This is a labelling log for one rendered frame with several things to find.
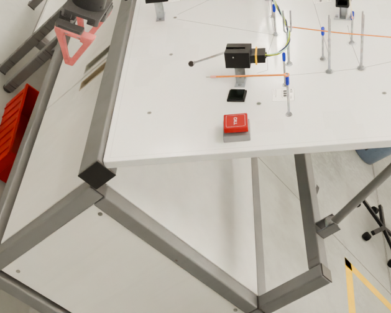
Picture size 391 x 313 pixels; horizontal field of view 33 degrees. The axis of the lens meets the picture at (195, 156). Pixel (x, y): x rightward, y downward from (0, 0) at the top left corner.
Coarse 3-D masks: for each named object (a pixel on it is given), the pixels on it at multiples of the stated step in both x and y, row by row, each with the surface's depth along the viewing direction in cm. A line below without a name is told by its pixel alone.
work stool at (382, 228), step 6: (360, 204) 509; (366, 204) 506; (372, 210) 508; (378, 210) 533; (372, 216) 508; (378, 222) 508; (384, 222) 514; (378, 228) 496; (384, 228) 507; (366, 234) 487; (372, 234) 485; (384, 234) 506; (390, 234) 513; (366, 240) 488; (390, 240) 503; (390, 246) 500; (390, 264) 497
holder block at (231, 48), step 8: (232, 48) 149; (240, 48) 149; (248, 48) 148; (224, 56) 148; (232, 56) 147; (240, 56) 147; (248, 56) 147; (232, 64) 149; (240, 64) 148; (248, 64) 148
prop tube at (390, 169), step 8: (376, 176) 160; (384, 176) 158; (368, 184) 161; (376, 184) 160; (360, 192) 163; (368, 192) 161; (352, 200) 165; (360, 200) 163; (344, 208) 166; (352, 208) 165; (336, 216) 168; (344, 216) 167; (328, 224) 169; (336, 224) 169
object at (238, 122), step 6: (228, 114) 139; (234, 114) 139; (240, 114) 139; (246, 114) 139; (228, 120) 138; (234, 120) 137; (240, 120) 137; (246, 120) 137; (228, 126) 136; (234, 126) 136; (240, 126) 136; (246, 126) 136; (228, 132) 136
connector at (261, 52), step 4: (252, 48) 149; (260, 48) 149; (264, 48) 149; (252, 52) 148; (260, 52) 148; (264, 52) 148; (252, 56) 147; (260, 56) 147; (264, 56) 147; (252, 60) 148; (260, 60) 148; (264, 60) 148
